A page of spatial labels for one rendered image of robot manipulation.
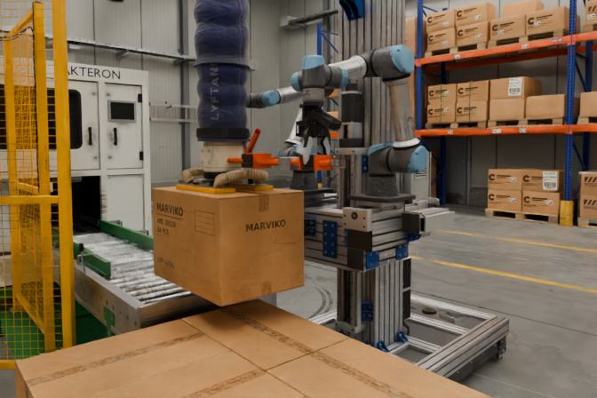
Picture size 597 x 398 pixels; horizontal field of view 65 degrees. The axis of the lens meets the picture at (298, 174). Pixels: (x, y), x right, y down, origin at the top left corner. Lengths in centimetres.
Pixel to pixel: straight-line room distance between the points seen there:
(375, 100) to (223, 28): 82
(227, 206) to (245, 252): 20
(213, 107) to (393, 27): 104
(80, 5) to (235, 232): 1017
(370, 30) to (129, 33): 987
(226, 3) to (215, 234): 93
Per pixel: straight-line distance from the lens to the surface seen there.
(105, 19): 1177
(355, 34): 246
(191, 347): 181
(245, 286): 182
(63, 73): 269
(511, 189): 895
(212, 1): 204
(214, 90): 197
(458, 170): 1069
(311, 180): 241
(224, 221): 172
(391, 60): 193
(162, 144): 1199
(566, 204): 855
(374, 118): 233
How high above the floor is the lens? 125
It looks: 3 degrees down
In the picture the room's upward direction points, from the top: straight up
